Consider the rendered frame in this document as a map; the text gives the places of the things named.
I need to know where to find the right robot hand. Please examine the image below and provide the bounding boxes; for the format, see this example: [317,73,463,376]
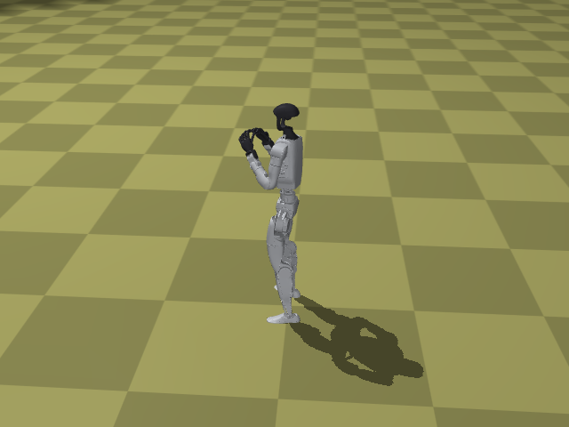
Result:
[249,127,274,148]

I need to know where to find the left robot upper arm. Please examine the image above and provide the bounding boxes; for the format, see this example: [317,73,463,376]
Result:
[267,142,288,189]

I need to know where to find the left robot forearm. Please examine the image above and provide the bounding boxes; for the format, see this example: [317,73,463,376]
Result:
[247,153,269,189]

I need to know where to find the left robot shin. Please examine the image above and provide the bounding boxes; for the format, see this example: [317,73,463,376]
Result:
[275,267,293,318]

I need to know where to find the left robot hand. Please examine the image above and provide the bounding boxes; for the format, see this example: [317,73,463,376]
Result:
[238,129,258,159]

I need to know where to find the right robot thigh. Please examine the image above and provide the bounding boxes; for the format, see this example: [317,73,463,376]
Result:
[283,200,299,257]

